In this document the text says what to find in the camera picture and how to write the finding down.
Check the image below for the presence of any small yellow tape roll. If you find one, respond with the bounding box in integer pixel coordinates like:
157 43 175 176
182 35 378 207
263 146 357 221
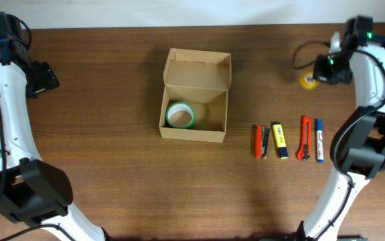
299 70 319 90

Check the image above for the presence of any orange utility knife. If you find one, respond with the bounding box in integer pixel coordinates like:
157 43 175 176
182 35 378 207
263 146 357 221
296 116 311 161

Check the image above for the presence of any yellow highlighter marker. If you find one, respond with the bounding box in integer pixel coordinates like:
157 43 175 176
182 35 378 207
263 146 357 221
272 122 289 159

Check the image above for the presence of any red black stapler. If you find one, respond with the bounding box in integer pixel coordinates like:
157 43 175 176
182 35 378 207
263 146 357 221
254 125 270 159

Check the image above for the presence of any green tape roll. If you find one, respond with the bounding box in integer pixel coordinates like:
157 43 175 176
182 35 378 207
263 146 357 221
165 102 196 129

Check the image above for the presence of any brown cardboard box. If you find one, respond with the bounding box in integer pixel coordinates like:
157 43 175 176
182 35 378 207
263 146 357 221
159 48 232 143

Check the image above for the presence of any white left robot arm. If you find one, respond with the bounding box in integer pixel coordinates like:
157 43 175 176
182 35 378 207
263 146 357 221
0 12 109 240

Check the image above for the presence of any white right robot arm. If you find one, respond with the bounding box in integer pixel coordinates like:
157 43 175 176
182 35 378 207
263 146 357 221
293 15 385 240

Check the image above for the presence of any blue white marker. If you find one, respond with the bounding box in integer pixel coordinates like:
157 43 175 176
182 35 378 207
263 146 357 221
315 119 324 163

